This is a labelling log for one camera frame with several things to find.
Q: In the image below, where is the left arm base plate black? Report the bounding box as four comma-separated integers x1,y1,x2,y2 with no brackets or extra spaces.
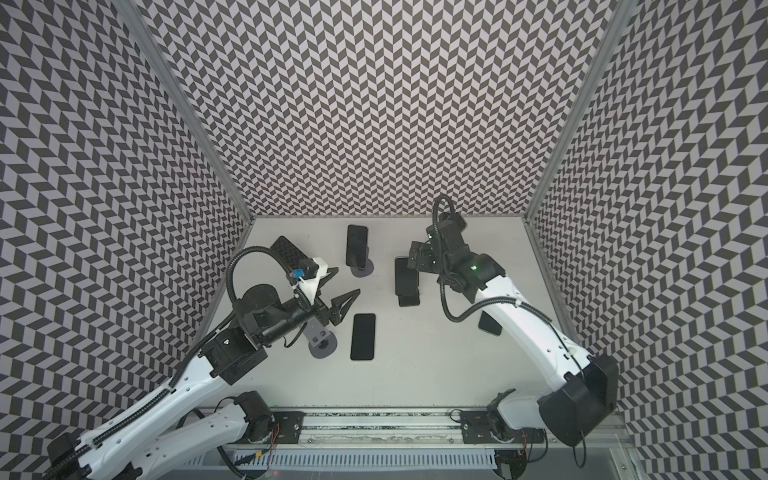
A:
269,410,306,445

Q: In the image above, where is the round grey stand back centre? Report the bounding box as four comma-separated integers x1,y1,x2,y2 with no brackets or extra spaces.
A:
350,258,374,278

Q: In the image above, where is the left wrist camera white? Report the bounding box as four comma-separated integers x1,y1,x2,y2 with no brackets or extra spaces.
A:
291,257,329,304

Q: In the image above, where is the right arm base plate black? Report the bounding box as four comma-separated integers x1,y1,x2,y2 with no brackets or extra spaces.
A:
459,411,528,445

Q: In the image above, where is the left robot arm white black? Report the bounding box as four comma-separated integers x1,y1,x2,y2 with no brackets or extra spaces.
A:
43,246,360,479

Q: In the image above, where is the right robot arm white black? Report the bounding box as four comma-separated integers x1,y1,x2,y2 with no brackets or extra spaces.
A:
408,194,620,448

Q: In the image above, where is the white-edged phone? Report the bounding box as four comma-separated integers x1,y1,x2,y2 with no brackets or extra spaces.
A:
350,313,376,361

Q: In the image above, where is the black folding stand centre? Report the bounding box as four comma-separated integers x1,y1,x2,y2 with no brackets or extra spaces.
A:
395,283,421,308

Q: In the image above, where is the round grey stand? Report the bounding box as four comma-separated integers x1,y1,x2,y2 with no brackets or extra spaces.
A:
303,319,338,359
350,258,374,278

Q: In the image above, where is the aluminium mounting rail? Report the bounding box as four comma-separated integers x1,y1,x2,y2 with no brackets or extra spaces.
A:
179,407,625,451

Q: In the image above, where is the white ventilation grille strip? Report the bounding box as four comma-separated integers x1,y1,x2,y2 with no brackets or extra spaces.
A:
179,451,499,470

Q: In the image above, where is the round grey stand front left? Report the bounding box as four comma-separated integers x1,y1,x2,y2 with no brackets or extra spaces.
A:
303,319,338,359

